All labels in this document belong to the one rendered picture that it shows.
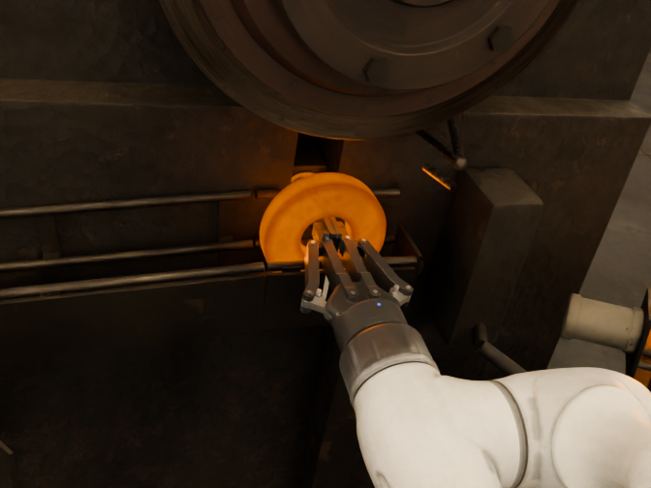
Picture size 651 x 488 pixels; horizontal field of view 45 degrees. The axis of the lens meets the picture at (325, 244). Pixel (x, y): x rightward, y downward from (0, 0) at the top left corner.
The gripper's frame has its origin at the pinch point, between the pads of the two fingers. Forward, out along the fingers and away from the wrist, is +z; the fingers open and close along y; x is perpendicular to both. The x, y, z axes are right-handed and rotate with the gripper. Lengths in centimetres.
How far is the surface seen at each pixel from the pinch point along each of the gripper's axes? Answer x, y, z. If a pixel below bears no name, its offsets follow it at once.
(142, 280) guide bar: -4.6, -21.8, -3.3
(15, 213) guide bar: -1.5, -35.2, 5.3
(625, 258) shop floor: -82, 140, 83
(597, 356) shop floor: -79, 101, 41
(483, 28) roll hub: 29.8, 7.1, -8.8
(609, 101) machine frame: 11.3, 43.7, 12.7
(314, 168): 1.3, 1.0, 10.3
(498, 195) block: 5.2, 21.2, -1.2
